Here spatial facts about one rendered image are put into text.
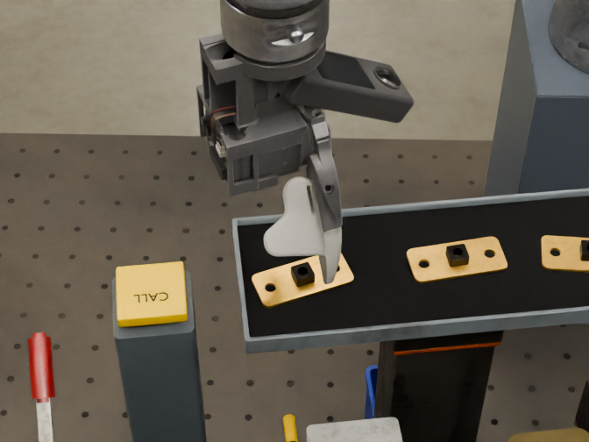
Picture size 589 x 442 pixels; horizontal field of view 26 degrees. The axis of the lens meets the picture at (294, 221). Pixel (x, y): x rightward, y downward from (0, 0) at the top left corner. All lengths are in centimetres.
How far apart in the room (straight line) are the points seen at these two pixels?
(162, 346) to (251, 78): 31
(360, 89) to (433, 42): 220
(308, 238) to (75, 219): 87
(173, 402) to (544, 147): 52
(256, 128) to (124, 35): 225
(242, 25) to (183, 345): 36
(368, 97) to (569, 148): 53
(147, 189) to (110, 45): 135
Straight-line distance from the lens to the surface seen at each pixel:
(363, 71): 96
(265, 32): 85
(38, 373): 112
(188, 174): 184
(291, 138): 93
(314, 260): 112
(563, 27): 143
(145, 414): 121
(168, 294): 111
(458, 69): 307
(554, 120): 141
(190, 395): 118
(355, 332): 107
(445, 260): 113
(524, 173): 147
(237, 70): 89
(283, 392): 160
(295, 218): 96
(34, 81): 307
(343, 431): 108
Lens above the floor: 203
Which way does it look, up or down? 48 degrees down
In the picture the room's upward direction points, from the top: straight up
